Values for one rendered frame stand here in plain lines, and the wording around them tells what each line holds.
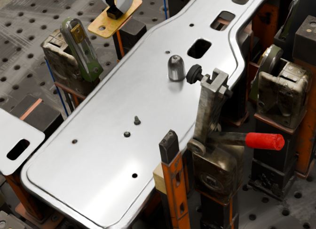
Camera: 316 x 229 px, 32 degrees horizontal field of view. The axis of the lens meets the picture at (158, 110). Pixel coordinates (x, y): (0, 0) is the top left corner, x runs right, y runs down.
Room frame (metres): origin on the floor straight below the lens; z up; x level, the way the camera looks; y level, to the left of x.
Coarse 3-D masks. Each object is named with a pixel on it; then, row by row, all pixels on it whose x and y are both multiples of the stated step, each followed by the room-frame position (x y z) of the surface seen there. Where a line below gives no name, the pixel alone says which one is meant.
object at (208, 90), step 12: (192, 72) 0.47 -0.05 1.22; (216, 72) 0.47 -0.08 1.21; (204, 84) 0.45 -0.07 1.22; (216, 84) 0.45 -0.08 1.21; (204, 96) 0.45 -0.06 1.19; (216, 96) 0.44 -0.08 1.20; (228, 96) 0.44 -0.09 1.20; (204, 108) 0.45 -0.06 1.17; (216, 108) 0.45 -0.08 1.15; (204, 120) 0.45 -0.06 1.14; (216, 120) 0.47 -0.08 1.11; (204, 132) 0.45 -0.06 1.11; (204, 144) 0.45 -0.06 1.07
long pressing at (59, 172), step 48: (192, 0) 0.85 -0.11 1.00; (144, 48) 0.74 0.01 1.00; (240, 48) 0.70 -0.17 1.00; (96, 96) 0.64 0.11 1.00; (144, 96) 0.62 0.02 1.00; (192, 96) 0.60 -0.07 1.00; (48, 144) 0.55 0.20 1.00; (96, 144) 0.53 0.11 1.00; (144, 144) 0.52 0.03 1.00; (48, 192) 0.45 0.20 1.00; (96, 192) 0.44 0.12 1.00; (144, 192) 0.42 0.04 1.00
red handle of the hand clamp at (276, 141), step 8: (208, 136) 0.46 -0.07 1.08; (216, 136) 0.45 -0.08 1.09; (224, 136) 0.44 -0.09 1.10; (232, 136) 0.43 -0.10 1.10; (240, 136) 0.43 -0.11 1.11; (248, 136) 0.42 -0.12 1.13; (256, 136) 0.41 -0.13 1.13; (264, 136) 0.40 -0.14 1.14; (272, 136) 0.40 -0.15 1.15; (280, 136) 0.40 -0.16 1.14; (232, 144) 0.43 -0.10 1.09; (240, 144) 0.42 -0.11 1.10; (248, 144) 0.41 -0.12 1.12; (256, 144) 0.40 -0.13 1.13; (264, 144) 0.39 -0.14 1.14; (272, 144) 0.39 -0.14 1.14; (280, 144) 0.38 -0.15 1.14
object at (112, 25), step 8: (136, 0) 0.59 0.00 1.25; (112, 8) 0.57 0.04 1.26; (136, 8) 0.57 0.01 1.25; (104, 16) 0.57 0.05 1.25; (112, 16) 0.56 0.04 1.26; (120, 16) 0.56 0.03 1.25; (128, 16) 0.56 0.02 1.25; (96, 24) 0.55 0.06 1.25; (104, 24) 0.55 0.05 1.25; (112, 24) 0.55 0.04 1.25; (120, 24) 0.55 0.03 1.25; (96, 32) 0.54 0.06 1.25; (104, 32) 0.54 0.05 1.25; (112, 32) 0.53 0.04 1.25
